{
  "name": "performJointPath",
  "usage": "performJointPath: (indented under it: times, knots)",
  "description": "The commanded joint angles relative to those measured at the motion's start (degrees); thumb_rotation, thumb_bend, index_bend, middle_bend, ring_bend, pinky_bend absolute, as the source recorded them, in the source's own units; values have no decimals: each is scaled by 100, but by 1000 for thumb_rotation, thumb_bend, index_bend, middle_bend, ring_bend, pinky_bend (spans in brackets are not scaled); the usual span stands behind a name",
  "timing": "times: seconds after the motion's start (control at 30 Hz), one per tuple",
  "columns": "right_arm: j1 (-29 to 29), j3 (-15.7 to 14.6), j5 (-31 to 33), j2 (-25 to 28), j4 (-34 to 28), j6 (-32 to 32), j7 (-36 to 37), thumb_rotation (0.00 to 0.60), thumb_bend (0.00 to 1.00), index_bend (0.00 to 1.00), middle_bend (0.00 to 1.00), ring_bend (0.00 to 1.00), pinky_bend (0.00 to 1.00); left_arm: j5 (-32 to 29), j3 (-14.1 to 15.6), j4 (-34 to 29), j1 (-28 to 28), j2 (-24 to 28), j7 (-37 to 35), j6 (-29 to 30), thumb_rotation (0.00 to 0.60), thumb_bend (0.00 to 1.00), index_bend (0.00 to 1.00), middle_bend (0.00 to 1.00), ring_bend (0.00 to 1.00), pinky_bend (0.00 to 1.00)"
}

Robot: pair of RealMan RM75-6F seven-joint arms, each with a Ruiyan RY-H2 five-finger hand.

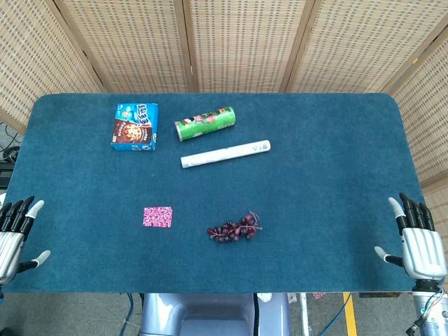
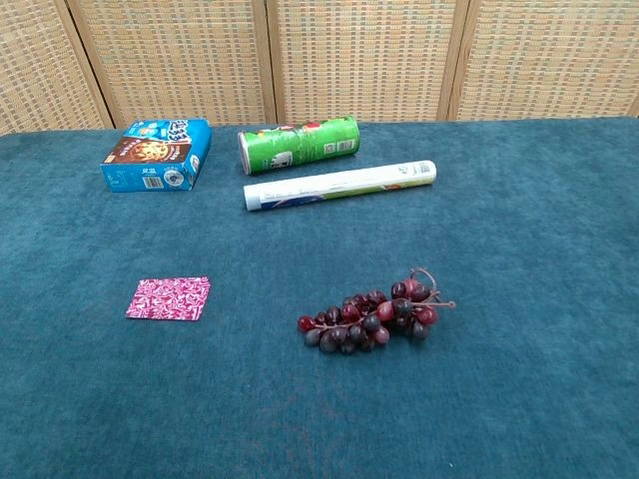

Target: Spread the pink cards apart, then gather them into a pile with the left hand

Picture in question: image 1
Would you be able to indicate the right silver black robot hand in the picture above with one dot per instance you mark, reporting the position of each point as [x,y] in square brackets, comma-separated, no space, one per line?
[421,250]

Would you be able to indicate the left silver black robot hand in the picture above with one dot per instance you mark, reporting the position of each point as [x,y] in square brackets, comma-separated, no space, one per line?
[12,248]

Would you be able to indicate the pink patterned square packet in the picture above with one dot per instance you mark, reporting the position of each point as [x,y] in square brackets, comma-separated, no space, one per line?
[157,217]

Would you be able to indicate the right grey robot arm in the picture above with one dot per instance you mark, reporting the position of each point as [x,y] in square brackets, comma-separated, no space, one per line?
[432,323]

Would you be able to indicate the black equipment box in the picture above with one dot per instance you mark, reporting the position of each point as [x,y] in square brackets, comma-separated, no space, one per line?
[5,175]

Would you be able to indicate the woven bamboo screen panel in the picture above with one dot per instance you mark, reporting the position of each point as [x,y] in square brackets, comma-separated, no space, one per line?
[35,52]
[245,45]
[430,122]
[360,45]
[133,45]

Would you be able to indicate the blue felt table mat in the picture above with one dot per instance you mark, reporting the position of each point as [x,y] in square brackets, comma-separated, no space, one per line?
[315,175]

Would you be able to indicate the blue cookie box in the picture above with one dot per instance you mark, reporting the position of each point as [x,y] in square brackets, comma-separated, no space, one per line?
[134,127]

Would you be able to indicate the dark red grape bunch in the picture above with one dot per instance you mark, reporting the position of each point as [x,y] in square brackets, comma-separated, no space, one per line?
[231,231]

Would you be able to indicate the grey blue robot torso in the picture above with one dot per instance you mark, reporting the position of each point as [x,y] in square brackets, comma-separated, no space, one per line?
[210,315]

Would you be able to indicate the white wrap roll tube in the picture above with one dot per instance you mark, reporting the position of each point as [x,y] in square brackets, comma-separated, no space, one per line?
[225,154]

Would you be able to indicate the green chips can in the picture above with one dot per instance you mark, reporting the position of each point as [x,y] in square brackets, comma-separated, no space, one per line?
[206,123]

